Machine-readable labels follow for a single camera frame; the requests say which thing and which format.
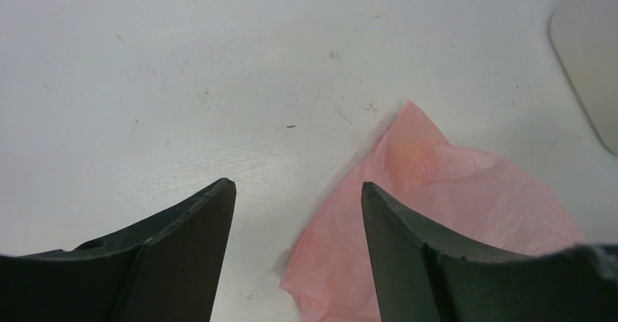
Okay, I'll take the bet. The white plastic basket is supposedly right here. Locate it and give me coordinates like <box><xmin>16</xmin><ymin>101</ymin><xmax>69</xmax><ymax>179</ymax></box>
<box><xmin>549</xmin><ymin>0</ymin><xmax>617</xmax><ymax>154</ymax></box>

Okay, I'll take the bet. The pink plastic bag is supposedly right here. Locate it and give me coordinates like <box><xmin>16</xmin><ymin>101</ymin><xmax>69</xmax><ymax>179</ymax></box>
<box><xmin>280</xmin><ymin>102</ymin><xmax>584</xmax><ymax>321</ymax></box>

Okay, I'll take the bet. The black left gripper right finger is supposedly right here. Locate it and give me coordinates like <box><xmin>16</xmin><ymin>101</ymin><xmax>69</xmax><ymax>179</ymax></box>
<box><xmin>361</xmin><ymin>182</ymin><xmax>617</xmax><ymax>321</ymax></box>

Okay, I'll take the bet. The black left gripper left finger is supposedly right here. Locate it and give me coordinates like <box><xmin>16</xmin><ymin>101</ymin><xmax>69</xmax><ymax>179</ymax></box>
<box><xmin>1</xmin><ymin>178</ymin><xmax>236</xmax><ymax>321</ymax></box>

